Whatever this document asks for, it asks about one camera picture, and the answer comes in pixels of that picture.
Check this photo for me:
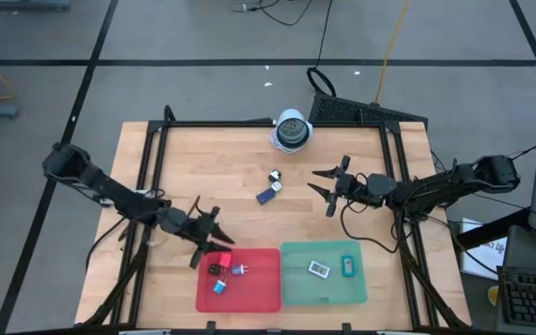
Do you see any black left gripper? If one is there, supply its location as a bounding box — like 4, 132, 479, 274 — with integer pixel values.
155, 206, 236, 270

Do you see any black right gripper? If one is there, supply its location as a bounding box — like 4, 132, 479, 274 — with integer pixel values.
306, 154, 370, 218

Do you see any white card with dark screen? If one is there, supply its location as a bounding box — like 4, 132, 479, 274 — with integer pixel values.
307, 260, 332, 279

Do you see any red translucent plastic bin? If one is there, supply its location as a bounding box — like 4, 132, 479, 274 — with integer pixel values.
195, 248, 282, 314

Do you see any dark blue power bank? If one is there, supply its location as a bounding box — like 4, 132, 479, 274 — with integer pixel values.
255, 188, 277, 207

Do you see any black perforated computer case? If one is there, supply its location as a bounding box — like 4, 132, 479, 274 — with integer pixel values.
308, 91, 429, 127

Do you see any teal translucent plastic bin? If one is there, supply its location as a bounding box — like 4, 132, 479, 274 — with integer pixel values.
280, 240, 369, 307

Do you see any black stand bar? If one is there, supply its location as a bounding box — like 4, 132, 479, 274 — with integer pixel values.
456, 208, 530, 251

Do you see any white printed paper sheet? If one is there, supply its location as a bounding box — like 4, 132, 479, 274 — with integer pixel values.
460, 217, 509, 282

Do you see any open dark grey laptop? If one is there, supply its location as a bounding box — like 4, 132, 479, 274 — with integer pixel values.
495, 225, 536, 334

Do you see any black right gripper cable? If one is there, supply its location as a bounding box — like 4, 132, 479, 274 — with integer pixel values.
340, 197, 402, 255

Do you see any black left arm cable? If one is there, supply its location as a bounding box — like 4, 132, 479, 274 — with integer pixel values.
85, 216, 129, 271

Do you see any black metal table frame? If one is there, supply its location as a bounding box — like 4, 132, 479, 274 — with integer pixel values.
74, 104, 472, 334

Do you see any black looped floor cable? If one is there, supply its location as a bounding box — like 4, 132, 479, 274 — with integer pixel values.
305, 0, 338, 98

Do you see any thin black floor cable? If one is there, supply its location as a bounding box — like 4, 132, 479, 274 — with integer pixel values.
228, 0, 315, 27

